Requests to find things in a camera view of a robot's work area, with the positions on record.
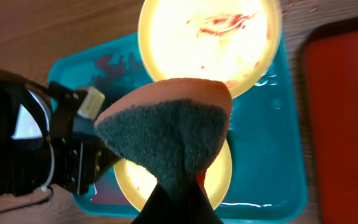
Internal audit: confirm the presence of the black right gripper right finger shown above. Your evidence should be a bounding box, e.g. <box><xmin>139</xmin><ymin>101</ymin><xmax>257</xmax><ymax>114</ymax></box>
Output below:
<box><xmin>178</xmin><ymin>180</ymin><xmax>223</xmax><ymax>224</ymax></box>

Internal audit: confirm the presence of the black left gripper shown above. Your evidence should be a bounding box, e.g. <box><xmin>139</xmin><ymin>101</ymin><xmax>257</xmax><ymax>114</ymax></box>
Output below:
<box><xmin>48</xmin><ymin>82</ymin><xmax>121</xmax><ymax>195</ymax></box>

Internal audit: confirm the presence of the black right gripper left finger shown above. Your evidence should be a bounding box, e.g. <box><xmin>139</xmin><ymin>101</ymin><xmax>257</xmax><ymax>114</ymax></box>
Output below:
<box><xmin>132</xmin><ymin>184</ymin><xmax>179</xmax><ymax>224</ymax></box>

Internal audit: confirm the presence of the yellow plate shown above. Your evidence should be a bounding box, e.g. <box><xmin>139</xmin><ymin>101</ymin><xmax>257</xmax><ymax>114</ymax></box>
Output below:
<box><xmin>113</xmin><ymin>141</ymin><xmax>232</xmax><ymax>211</ymax></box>
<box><xmin>138</xmin><ymin>0</ymin><xmax>282</xmax><ymax>98</ymax></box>

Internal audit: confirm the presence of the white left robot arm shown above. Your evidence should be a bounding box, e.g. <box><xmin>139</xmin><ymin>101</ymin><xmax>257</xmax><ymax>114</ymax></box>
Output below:
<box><xmin>0</xmin><ymin>70</ymin><xmax>120</xmax><ymax>196</ymax></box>

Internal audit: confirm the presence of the teal plastic tray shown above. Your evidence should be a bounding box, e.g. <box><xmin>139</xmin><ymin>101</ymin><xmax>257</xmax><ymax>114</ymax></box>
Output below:
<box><xmin>48</xmin><ymin>34</ymin><xmax>308</xmax><ymax>223</ymax></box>

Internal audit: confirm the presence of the red black-rimmed tray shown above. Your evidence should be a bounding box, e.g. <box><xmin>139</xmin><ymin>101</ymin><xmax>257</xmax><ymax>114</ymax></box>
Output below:
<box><xmin>299</xmin><ymin>17</ymin><xmax>358</xmax><ymax>224</ymax></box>

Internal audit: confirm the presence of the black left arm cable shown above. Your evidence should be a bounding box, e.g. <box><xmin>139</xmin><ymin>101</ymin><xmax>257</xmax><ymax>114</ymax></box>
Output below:
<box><xmin>0</xmin><ymin>185</ymin><xmax>55</xmax><ymax>218</ymax></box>

